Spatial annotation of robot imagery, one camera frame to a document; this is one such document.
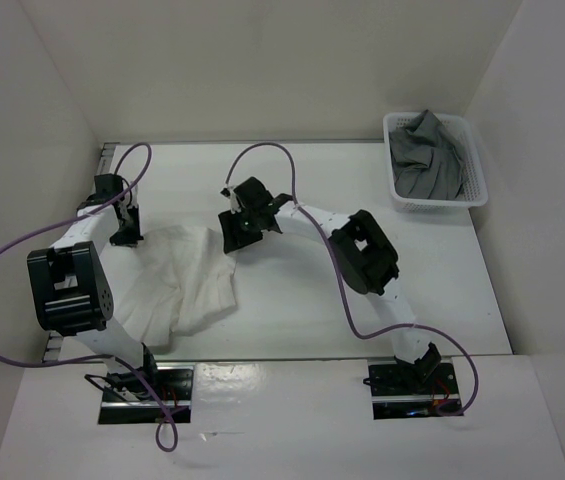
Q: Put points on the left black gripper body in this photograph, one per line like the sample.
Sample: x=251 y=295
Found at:
x=133 y=218

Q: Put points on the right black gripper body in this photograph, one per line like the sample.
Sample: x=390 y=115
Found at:
x=250 y=213

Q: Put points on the white pleated skirt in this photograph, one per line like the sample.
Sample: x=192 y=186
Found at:
x=177 y=282

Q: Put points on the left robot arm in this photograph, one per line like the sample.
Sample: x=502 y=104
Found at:
x=72 y=296

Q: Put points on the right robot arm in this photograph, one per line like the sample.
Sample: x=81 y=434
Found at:
x=363 y=258

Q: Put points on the grey skirt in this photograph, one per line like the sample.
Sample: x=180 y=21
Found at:
x=427 y=160

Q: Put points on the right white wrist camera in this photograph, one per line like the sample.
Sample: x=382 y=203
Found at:
x=234 y=203

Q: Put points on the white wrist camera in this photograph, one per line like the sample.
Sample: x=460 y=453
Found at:
x=130 y=200
x=234 y=203

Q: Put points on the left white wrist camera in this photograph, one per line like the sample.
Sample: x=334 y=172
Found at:
x=130 y=200

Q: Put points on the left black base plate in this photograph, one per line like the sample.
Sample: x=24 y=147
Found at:
x=175 y=388

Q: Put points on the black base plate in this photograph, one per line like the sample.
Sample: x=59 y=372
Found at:
x=175 y=388
x=392 y=398

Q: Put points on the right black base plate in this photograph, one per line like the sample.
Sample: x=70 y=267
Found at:
x=392 y=398

